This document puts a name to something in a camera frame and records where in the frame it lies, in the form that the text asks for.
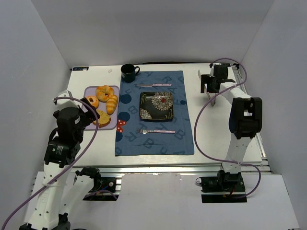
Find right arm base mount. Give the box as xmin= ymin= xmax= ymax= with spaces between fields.
xmin=195 ymin=170 xmax=247 ymax=204

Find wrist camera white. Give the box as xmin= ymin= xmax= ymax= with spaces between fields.
xmin=52 ymin=90 xmax=79 ymax=110
xmin=209 ymin=63 xmax=222 ymax=77

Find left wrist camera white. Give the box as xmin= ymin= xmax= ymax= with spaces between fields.
xmin=52 ymin=90 xmax=79 ymax=110

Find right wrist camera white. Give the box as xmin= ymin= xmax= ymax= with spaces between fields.
xmin=209 ymin=63 xmax=222 ymax=77

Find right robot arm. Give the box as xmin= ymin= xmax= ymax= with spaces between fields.
xmin=200 ymin=64 xmax=262 ymax=187

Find blue letter-print placemat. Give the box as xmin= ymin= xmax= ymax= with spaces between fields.
xmin=115 ymin=70 xmax=194 ymax=156

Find dark blue mug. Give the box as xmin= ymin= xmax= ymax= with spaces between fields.
xmin=120 ymin=64 xmax=140 ymax=83

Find brown bread slice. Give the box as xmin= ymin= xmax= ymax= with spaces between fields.
xmin=97 ymin=110 xmax=111 ymax=128

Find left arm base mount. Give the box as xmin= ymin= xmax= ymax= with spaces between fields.
xmin=75 ymin=167 xmax=118 ymax=201

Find metal tongs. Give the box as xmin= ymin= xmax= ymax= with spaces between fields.
xmin=197 ymin=69 xmax=218 ymax=106

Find round glazed donut bread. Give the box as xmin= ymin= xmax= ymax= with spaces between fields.
xmin=86 ymin=95 xmax=99 ymax=109

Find striped croissant bread roll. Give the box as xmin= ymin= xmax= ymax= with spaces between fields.
xmin=106 ymin=94 xmax=118 ymax=115

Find pink-handled table knife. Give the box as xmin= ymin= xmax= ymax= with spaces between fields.
xmin=135 ymin=83 xmax=172 ymax=87

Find left corner label sticker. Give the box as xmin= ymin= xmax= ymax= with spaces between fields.
xmin=72 ymin=67 xmax=89 ymax=71

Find twisted bagel bread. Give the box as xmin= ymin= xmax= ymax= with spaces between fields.
xmin=95 ymin=85 xmax=114 ymax=102

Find lavender plastic tray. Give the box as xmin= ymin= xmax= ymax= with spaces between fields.
xmin=83 ymin=85 xmax=119 ymax=131

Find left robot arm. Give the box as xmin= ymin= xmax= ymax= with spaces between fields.
xmin=20 ymin=94 xmax=100 ymax=230

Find pink-handled fork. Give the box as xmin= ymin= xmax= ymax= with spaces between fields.
xmin=136 ymin=129 xmax=176 ymax=134

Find black floral square plate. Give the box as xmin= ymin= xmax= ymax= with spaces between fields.
xmin=139 ymin=92 xmax=174 ymax=121

